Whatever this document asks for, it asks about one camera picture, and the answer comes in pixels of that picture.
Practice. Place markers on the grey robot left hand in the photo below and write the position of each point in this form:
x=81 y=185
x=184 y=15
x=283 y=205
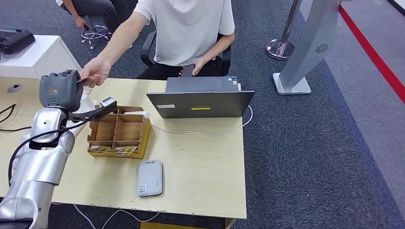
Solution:
x=60 y=90

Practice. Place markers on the person's left hand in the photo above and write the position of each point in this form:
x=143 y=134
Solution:
x=199 y=65

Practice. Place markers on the person's right hand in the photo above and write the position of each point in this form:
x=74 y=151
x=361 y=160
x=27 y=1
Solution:
x=96 y=72

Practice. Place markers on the black smartphone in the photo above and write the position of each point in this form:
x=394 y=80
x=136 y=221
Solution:
x=187 y=71

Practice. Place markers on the ID card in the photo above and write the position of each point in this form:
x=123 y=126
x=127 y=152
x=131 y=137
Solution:
x=84 y=79

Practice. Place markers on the person's left forearm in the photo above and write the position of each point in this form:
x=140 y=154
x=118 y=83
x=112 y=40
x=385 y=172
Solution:
x=220 y=47

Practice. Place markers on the person's right forearm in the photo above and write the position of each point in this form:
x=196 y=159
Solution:
x=123 y=38

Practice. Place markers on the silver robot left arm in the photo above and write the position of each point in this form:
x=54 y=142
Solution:
x=38 y=167

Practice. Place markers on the seated person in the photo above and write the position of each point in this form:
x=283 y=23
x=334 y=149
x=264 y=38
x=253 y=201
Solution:
x=189 y=31

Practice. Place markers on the white card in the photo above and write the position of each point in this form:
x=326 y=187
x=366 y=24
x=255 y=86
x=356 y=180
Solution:
x=136 y=113

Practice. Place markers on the cardboard divided card box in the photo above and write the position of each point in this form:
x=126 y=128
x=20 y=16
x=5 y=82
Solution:
x=106 y=131

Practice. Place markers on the background person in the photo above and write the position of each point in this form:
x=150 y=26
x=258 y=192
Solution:
x=95 y=9

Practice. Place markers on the grey card reader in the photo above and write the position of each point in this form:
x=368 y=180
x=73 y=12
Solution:
x=150 y=178

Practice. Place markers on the white power strip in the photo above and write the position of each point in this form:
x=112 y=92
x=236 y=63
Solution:
x=88 y=105

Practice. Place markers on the chrome stool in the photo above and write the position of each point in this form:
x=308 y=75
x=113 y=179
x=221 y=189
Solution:
x=95 y=33

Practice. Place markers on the white cabinet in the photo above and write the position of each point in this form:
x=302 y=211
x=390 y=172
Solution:
x=34 y=60

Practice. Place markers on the grey laptop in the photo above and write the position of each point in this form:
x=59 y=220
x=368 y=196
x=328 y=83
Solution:
x=202 y=106

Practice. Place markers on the grey round desk grommet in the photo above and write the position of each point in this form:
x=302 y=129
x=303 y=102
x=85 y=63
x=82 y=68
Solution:
x=14 y=88

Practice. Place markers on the black device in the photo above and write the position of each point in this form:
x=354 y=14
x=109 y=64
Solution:
x=15 y=41

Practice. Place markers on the grey kiosk stand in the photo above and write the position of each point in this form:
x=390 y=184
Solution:
x=310 y=41

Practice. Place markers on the yellow object under desk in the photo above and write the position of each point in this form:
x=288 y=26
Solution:
x=164 y=226

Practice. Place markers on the pale wrist camera, black bracket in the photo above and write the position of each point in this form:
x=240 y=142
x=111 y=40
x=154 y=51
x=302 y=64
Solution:
x=107 y=101

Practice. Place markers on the chrome stanchion post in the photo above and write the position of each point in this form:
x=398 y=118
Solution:
x=280 y=47

